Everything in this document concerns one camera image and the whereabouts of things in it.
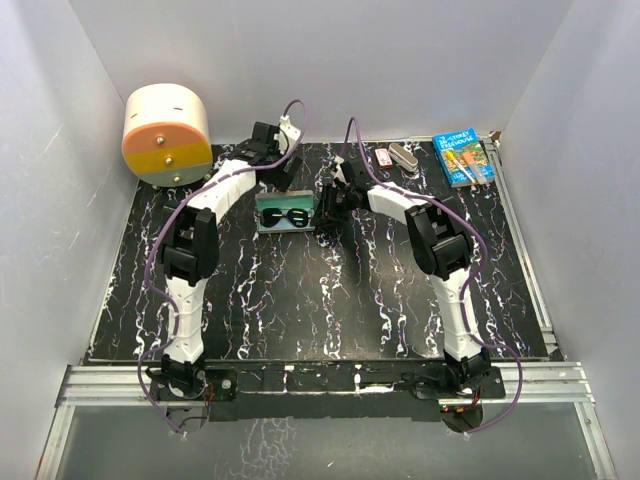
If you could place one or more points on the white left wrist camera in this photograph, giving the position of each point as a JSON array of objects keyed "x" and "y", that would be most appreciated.
[{"x": 288, "y": 134}]

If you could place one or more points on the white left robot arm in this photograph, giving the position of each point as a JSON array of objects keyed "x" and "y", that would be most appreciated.
[{"x": 189, "y": 252}]

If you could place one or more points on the orange grey marker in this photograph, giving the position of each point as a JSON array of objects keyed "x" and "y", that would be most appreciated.
[{"x": 475, "y": 168}]

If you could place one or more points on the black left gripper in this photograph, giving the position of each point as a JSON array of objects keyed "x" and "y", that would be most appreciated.
[{"x": 281, "y": 180}]

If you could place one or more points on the black sunglasses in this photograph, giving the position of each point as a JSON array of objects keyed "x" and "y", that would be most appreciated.
[{"x": 271, "y": 217}]

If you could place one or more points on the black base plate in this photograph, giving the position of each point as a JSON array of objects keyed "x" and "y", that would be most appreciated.
[{"x": 336, "y": 389}]

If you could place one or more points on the yellow white marker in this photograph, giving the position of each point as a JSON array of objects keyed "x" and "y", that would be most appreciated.
[{"x": 459, "y": 165}]

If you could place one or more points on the round mini drawer cabinet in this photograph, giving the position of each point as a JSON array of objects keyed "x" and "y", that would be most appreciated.
[{"x": 166, "y": 140}]

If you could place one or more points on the blue paperback book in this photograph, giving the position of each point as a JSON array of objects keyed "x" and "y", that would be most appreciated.
[{"x": 463, "y": 159}]

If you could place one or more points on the small red white box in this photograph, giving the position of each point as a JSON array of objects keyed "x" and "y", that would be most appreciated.
[{"x": 383, "y": 158}]

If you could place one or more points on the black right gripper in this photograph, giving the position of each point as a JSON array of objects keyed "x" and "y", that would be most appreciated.
[{"x": 327, "y": 213}]

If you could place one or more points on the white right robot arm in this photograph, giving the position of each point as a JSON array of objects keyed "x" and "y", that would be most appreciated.
[{"x": 442, "y": 250}]

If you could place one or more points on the grey glasses case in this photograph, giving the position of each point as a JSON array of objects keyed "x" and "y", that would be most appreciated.
[{"x": 302, "y": 199}]

